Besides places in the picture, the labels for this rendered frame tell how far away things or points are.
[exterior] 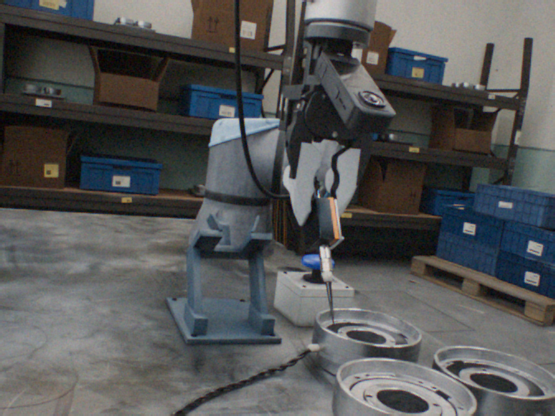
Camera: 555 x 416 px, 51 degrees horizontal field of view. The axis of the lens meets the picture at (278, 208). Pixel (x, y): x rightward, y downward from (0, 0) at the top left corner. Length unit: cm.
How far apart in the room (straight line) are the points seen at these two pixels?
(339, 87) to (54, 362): 36
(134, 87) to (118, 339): 337
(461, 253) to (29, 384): 435
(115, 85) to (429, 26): 285
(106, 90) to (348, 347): 345
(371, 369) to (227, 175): 54
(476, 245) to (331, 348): 409
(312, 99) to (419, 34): 483
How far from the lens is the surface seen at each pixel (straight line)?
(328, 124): 62
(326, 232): 61
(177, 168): 454
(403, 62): 471
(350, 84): 58
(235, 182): 97
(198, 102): 404
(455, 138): 502
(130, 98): 390
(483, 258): 459
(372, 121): 56
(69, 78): 442
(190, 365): 55
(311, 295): 68
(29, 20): 384
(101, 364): 54
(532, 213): 432
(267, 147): 96
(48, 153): 391
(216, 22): 409
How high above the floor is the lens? 102
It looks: 8 degrees down
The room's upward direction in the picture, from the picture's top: 7 degrees clockwise
